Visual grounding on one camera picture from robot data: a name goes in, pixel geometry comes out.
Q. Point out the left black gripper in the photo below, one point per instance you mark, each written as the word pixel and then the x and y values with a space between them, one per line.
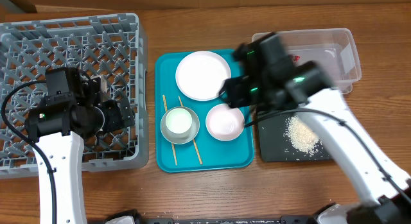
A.
pixel 121 112

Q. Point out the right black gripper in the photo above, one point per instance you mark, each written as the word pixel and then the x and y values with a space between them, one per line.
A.
pixel 235 89

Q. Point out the small white bowl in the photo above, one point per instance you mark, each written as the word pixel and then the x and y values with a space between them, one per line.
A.
pixel 225 123

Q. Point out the large white round plate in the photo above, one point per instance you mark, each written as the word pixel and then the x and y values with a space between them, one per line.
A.
pixel 201 74

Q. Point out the wooden chopstick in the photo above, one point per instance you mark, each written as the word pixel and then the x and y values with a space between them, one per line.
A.
pixel 194 141
pixel 172 145

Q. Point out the white cup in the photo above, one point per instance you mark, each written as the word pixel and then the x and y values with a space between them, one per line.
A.
pixel 178 122

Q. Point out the grey shallow bowl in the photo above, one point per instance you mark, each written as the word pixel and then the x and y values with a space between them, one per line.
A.
pixel 192 133

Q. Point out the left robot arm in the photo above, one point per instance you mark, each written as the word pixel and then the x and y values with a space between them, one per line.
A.
pixel 59 160

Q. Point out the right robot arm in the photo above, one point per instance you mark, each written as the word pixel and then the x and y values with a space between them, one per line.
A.
pixel 383 187

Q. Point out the black waste tray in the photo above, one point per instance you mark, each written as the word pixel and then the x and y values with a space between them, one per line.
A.
pixel 275 148

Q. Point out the clear plastic waste bin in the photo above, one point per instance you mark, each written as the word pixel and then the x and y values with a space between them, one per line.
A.
pixel 334 49

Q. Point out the pile of white rice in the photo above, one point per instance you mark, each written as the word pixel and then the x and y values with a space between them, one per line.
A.
pixel 301 137

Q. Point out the grey plastic dish rack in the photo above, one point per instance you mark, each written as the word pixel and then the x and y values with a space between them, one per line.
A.
pixel 112 47

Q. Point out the teal plastic serving tray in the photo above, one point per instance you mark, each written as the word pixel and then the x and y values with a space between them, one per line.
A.
pixel 215 154

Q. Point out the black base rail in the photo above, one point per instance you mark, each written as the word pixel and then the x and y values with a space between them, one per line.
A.
pixel 293 219

